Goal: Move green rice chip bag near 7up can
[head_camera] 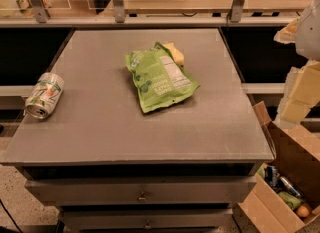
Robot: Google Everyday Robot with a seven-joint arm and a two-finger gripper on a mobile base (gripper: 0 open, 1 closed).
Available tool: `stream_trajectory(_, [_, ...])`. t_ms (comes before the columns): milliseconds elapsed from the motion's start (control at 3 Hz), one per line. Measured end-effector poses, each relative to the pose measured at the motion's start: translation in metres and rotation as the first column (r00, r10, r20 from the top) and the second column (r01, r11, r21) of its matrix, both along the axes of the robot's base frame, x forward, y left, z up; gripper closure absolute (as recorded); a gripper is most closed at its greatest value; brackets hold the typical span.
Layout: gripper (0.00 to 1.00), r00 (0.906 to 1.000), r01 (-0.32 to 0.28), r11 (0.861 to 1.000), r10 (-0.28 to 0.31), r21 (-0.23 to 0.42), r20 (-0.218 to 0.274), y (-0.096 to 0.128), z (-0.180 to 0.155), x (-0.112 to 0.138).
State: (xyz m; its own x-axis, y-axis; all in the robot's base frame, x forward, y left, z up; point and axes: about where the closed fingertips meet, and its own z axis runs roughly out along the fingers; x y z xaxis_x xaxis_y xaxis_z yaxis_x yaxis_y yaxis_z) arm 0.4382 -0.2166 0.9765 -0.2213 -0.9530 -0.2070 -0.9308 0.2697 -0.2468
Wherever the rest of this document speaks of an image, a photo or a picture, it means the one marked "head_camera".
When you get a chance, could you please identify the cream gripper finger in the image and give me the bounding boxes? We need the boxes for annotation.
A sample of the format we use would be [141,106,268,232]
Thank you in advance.
[275,60,320,128]
[274,18,299,44]

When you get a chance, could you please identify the green rice chip bag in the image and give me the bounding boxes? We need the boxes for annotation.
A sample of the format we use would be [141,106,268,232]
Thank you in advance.
[125,42,200,113]

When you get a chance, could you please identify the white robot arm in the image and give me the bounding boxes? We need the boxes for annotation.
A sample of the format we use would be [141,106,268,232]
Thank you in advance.
[274,0,320,128]

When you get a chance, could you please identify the dark can in box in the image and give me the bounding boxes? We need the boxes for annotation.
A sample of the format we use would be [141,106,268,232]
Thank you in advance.
[265,166,278,188]

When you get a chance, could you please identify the silver can in box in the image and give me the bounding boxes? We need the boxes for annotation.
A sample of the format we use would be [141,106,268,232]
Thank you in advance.
[279,176,303,198]

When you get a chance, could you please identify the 7up soda can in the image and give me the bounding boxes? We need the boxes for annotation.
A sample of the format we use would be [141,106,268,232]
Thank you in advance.
[25,72,64,120]

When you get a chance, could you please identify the green packet in box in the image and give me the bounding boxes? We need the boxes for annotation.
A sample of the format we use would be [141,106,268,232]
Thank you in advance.
[278,191,302,210]

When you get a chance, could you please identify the yellow sponge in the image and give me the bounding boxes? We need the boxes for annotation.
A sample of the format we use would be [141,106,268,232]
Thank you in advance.
[164,43,184,67]

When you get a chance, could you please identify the orange fruit in box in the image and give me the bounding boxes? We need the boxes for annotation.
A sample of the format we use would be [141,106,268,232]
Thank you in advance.
[296,204,312,218]

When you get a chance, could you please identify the cardboard box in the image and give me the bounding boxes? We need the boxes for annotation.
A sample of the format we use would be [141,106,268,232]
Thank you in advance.
[239,102,320,233]

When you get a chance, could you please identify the upper grey drawer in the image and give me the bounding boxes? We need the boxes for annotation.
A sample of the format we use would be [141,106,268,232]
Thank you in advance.
[25,177,256,206]

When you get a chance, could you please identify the grey drawer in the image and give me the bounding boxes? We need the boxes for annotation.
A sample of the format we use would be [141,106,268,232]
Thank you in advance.
[25,177,256,206]
[59,209,232,230]

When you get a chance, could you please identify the lower grey drawer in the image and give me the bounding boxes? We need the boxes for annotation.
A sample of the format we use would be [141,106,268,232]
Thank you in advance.
[59,209,232,230]

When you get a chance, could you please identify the left metal bracket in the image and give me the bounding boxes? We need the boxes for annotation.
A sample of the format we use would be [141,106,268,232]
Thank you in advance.
[30,0,49,23]

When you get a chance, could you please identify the black cable on floor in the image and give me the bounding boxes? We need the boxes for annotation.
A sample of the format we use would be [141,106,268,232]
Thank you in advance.
[0,199,24,233]

